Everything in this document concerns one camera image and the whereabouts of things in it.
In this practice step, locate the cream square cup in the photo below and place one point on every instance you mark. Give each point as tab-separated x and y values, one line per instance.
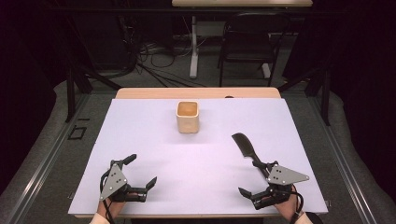
187	119

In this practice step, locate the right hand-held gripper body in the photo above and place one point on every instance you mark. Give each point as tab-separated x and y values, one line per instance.
285	176

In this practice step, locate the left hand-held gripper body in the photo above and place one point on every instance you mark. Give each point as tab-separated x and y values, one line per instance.
113	183

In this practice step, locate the black metal stand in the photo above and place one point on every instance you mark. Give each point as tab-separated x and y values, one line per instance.
325	99
70	93

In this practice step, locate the black curtain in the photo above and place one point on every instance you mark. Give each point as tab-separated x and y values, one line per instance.
21	77
364	77

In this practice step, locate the white table sheet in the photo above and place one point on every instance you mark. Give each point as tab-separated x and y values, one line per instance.
193	174

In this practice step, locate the person's right hand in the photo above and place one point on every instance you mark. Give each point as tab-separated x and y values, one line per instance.
288	207

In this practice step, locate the black chair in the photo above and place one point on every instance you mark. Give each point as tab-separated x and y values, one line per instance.
249	46

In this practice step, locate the white desk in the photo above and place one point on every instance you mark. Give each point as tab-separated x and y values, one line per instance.
194	46

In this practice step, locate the black knife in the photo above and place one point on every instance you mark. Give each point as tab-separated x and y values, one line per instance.
243	146

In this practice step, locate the metal floor rail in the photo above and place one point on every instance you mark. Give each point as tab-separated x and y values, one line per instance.
49	161
341	161

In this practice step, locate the person's left hand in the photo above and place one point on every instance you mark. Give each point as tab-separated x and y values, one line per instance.
117	207

